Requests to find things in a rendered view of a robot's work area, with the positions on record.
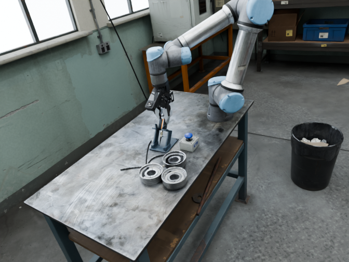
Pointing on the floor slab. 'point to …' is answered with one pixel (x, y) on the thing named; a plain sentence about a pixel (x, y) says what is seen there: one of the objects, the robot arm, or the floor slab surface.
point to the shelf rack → (333, 46)
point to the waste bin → (314, 154)
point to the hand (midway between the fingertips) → (163, 121)
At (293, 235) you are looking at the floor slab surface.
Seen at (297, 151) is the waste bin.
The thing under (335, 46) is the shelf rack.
